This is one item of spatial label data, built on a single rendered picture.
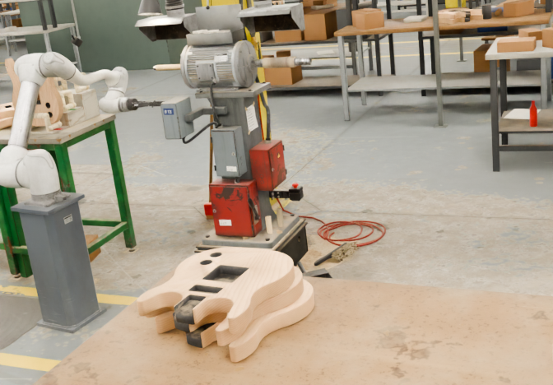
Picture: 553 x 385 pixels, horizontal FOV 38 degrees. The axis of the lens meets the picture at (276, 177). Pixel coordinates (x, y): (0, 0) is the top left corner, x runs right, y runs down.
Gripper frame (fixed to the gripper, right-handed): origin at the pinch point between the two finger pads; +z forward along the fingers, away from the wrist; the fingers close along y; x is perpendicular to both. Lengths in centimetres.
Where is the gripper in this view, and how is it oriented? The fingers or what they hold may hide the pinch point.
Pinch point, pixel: (159, 104)
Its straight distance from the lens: 477.4
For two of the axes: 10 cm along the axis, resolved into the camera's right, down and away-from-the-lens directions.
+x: -0.5, -9.9, -1.6
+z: 9.2, 0.2, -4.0
